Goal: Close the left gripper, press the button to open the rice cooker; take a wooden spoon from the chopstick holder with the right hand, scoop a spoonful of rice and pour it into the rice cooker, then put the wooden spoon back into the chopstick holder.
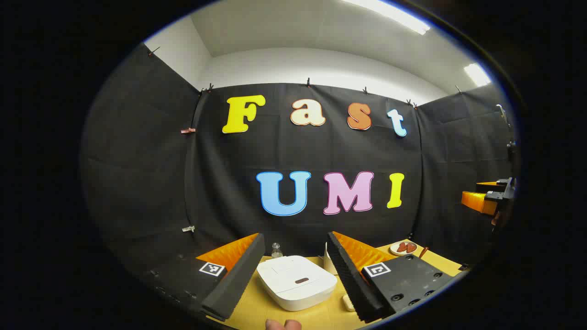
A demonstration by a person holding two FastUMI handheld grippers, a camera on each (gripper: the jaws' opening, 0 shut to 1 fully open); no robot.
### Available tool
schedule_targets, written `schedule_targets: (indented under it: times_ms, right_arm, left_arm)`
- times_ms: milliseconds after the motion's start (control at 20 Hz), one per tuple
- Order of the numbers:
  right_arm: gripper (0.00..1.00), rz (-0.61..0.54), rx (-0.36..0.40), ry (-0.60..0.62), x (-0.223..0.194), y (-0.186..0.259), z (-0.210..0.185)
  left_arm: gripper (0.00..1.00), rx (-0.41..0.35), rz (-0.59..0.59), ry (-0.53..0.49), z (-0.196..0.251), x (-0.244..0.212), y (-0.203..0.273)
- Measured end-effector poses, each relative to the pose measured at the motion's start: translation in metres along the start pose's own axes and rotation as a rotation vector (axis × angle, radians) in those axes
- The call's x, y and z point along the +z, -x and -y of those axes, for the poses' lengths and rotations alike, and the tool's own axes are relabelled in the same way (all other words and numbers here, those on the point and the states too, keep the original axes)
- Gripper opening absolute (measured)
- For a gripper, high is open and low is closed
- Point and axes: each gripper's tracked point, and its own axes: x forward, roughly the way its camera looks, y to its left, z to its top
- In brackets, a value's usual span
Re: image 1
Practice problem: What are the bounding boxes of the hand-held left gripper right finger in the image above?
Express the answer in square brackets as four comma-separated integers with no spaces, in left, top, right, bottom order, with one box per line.
[327,231,459,324]

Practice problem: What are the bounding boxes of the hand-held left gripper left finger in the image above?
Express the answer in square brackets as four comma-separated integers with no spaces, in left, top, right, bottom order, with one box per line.
[138,233,266,322]

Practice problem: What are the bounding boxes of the white rice cooker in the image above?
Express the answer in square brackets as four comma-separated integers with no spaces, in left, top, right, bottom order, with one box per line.
[256,255,338,312]

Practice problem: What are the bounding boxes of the white toaster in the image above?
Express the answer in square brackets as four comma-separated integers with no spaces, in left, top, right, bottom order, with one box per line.
[323,242,341,275]

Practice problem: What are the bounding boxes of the white round plate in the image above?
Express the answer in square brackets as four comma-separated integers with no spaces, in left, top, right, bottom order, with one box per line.
[390,241,418,256]

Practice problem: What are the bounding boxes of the short ceiling light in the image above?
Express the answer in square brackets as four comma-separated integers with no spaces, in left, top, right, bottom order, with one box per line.
[463,63,492,88]

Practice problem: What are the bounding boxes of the black backdrop cloth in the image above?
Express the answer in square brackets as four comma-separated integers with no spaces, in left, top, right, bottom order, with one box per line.
[80,42,516,294]

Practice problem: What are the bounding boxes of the long ceiling light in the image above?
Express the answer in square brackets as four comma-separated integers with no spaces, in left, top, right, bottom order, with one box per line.
[342,0,432,35]

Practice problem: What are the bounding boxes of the row of small black clips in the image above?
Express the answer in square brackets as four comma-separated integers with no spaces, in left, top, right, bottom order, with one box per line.
[148,46,464,110]

